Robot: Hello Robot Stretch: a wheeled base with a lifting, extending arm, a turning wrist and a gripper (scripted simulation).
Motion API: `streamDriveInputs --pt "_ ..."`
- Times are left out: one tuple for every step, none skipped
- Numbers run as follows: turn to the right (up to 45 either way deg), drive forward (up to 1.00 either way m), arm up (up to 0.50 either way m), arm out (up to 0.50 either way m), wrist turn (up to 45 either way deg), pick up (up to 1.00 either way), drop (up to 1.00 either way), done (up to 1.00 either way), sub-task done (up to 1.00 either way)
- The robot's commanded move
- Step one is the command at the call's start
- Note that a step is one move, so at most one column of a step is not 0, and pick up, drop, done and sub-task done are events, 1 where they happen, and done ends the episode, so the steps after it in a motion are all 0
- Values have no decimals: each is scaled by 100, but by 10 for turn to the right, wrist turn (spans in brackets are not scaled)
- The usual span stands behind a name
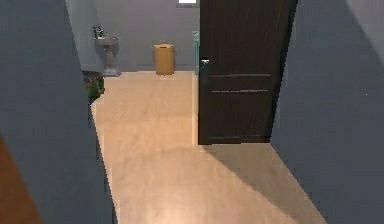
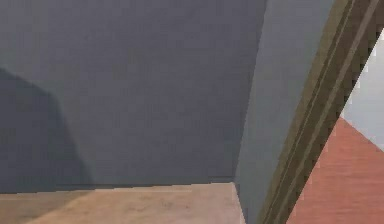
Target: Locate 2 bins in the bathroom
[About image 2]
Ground brown wooden door frame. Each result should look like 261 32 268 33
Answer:
255 0 384 224

